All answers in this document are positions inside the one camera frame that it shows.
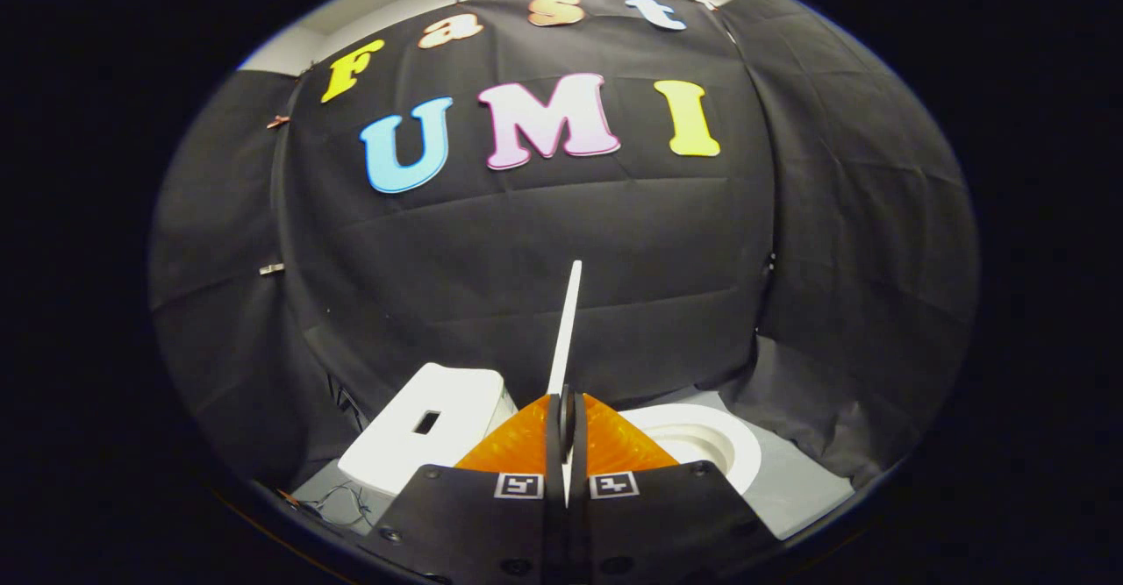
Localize thin tangled wires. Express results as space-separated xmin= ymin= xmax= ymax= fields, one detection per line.
xmin=281 ymin=478 xmax=391 ymax=529

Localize white toilet body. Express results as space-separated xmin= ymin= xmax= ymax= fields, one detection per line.
xmin=338 ymin=363 xmax=762 ymax=500

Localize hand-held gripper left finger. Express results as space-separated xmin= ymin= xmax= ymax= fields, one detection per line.
xmin=364 ymin=386 xmax=568 ymax=585

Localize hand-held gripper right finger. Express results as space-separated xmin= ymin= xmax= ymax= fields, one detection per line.
xmin=573 ymin=391 xmax=782 ymax=585

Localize white toilet lid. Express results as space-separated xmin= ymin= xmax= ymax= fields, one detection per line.
xmin=546 ymin=260 xmax=583 ymax=507

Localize black backdrop cloth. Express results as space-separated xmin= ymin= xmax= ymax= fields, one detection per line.
xmin=149 ymin=0 xmax=979 ymax=516

